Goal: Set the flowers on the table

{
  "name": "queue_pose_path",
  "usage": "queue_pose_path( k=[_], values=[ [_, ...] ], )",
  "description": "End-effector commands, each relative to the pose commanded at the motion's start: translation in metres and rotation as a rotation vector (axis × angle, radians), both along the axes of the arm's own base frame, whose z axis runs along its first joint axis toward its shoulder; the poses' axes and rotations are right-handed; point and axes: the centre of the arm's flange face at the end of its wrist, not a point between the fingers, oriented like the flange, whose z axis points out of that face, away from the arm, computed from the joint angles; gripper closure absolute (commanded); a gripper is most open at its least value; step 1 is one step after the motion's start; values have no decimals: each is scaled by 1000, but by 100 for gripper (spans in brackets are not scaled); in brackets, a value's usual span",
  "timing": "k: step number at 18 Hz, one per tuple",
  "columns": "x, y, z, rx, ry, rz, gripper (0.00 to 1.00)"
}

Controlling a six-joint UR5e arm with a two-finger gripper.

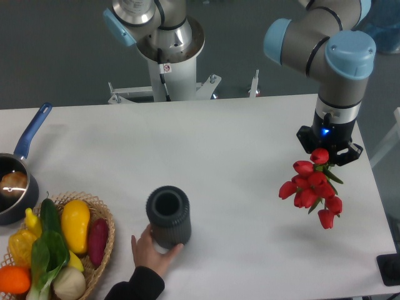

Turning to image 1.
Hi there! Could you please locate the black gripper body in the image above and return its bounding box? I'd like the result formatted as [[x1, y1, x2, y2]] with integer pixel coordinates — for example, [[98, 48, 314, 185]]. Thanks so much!
[[296, 112, 364, 166]]

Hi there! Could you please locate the red tulip bouquet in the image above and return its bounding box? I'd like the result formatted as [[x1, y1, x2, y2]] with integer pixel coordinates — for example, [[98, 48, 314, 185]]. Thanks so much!
[[278, 147, 343, 229]]

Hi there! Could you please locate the dark grey ribbed vase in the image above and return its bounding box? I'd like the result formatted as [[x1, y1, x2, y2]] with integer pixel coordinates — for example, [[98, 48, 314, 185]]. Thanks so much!
[[146, 186, 192, 249]]

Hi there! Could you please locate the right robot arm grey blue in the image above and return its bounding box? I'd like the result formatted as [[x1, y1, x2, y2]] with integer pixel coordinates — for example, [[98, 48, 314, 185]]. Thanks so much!
[[263, 1, 376, 166]]

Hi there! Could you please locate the black sleeved forearm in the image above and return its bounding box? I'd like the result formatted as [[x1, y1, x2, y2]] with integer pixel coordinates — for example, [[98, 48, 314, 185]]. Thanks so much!
[[105, 266, 165, 300]]

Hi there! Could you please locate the person's hand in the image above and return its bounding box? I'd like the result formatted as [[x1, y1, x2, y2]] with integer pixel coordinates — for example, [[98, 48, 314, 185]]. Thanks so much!
[[131, 224, 184, 277]]

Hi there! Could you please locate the black device at edge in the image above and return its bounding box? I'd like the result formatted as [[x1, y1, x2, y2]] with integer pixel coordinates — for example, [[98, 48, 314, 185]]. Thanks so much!
[[376, 253, 399, 286]]

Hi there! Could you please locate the purple sweet potato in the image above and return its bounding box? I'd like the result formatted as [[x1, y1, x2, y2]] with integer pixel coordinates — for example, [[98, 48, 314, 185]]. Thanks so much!
[[87, 218, 109, 268]]

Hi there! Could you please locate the green cucumber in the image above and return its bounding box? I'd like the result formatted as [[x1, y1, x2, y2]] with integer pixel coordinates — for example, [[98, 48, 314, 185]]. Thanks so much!
[[39, 197, 68, 249]]

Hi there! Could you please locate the beige garlic bulb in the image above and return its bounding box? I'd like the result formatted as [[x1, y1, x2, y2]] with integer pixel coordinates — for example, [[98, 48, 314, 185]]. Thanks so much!
[[53, 267, 86, 300]]

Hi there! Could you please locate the green bok choy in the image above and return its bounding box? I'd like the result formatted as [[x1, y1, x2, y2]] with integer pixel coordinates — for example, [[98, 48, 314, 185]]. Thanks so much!
[[26, 231, 69, 299]]

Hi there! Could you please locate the brown bun in pan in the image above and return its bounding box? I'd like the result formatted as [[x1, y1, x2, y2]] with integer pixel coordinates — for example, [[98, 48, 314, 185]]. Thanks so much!
[[1, 171, 28, 198]]

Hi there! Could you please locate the yellow bell pepper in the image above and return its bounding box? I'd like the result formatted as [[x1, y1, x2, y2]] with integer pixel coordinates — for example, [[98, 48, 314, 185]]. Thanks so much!
[[8, 229, 38, 269]]

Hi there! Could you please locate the orange fruit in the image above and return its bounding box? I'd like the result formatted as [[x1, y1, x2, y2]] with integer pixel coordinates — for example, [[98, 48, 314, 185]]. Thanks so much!
[[1, 266, 31, 294]]

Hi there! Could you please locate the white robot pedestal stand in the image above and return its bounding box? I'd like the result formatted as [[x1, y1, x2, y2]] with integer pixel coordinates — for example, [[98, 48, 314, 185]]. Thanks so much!
[[107, 56, 263, 104]]

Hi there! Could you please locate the black cable on pedestal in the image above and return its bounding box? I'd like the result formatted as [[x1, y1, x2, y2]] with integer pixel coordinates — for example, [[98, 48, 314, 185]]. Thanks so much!
[[156, 48, 173, 102]]

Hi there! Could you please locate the blue handled saucepan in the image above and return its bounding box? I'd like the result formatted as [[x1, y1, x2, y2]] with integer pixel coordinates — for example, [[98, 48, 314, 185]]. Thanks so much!
[[1, 102, 53, 226]]

